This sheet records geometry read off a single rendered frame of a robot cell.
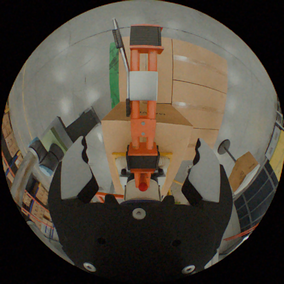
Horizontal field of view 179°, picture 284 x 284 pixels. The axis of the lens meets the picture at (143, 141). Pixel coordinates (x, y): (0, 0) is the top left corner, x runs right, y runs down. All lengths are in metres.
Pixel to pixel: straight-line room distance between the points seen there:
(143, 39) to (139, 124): 0.21
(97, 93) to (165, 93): 0.95
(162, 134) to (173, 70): 0.54
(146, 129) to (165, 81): 0.58
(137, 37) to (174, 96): 0.64
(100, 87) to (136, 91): 1.22
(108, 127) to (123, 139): 0.08
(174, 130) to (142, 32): 0.38
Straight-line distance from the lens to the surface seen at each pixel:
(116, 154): 0.48
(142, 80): 0.23
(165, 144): 0.47
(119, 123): 0.42
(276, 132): 7.35
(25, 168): 0.78
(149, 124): 0.25
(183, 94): 0.84
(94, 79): 1.47
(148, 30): 0.26
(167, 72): 0.80
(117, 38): 0.26
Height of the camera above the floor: 1.32
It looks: 57 degrees down
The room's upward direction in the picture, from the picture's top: 180 degrees clockwise
